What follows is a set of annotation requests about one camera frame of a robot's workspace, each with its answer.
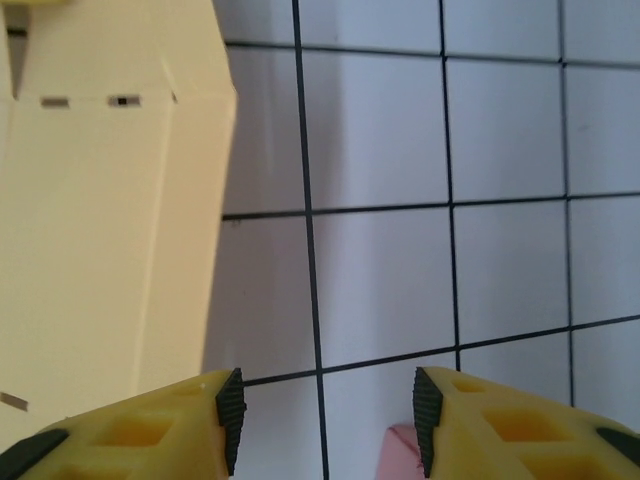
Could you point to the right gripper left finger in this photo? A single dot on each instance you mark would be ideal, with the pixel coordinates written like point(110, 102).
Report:
point(125, 445)

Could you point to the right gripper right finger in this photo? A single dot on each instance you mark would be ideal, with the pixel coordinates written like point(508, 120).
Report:
point(525, 440)

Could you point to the pink paper box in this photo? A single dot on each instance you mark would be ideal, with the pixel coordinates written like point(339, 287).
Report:
point(400, 455)

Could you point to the yellow paper box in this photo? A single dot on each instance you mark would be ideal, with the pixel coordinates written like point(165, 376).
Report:
point(100, 225)

